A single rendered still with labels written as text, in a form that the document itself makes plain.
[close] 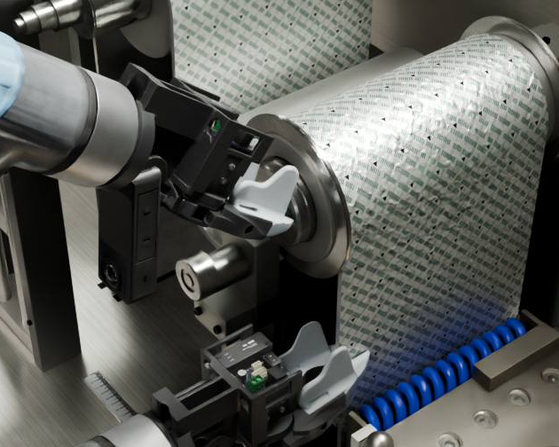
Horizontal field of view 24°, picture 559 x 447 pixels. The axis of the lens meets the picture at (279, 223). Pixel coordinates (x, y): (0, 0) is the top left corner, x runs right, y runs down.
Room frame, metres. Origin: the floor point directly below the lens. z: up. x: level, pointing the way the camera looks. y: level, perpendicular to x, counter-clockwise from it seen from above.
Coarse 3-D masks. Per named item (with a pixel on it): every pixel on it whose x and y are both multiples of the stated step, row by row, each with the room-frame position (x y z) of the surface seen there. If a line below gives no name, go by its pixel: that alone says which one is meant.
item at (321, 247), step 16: (544, 80) 0.96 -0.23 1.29; (272, 144) 0.86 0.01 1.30; (288, 144) 0.84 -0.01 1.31; (288, 160) 0.84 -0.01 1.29; (304, 160) 0.82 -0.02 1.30; (304, 176) 0.82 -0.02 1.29; (320, 192) 0.81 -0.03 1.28; (320, 208) 0.81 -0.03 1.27; (320, 224) 0.81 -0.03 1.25; (320, 240) 0.81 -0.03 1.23; (304, 256) 0.82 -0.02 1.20; (320, 256) 0.80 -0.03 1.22
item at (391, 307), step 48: (528, 192) 0.93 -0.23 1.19; (432, 240) 0.86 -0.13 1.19; (480, 240) 0.90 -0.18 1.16; (528, 240) 0.94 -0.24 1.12; (384, 288) 0.83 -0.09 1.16; (432, 288) 0.86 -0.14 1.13; (480, 288) 0.90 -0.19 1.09; (336, 336) 0.80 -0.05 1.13; (384, 336) 0.83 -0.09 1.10; (432, 336) 0.87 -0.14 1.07; (480, 336) 0.91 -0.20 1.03; (384, 384) 0.83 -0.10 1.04
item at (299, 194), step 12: (276, 156) 0.86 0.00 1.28; (264, 168) 0.84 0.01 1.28; (276, 168) 0.83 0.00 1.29; (264, 180) 0.84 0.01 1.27; (300, 180) 0.82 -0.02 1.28; (300, 192) 0.82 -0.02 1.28; (288, 204) 0.81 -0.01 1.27; (300, 204) 0.81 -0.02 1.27; (312, 204) 0.81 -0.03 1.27; (300, 216) 0.80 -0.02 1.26; (312, 216) 0.81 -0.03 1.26; (300, 228) 0.80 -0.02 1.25; (312, 228) 0.81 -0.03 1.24; (276, 240) 0.83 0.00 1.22; (288, 240) 0.81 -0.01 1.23; (300, 240) 0.81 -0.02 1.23
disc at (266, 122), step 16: (256, 128) 0.88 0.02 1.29; (272, 128) 0.86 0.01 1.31; (288, 128) 0.85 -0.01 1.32; (304, 144) 0.83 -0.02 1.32; (320, 160) 0.81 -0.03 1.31; (320, 176) 0.81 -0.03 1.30; (336, 176) 0.80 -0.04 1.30; (336, 192) 0.80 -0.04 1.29; (336, 208) 0.80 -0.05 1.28; (336, 224) 0.80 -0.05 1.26; (336, 240) 0.79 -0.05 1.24; (288, 256) 0.84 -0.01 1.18; (336, 256) 0.79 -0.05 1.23; (304, 272) 0.83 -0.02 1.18; (320, 272) 0.81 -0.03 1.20; (336, 272) 0.80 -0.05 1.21
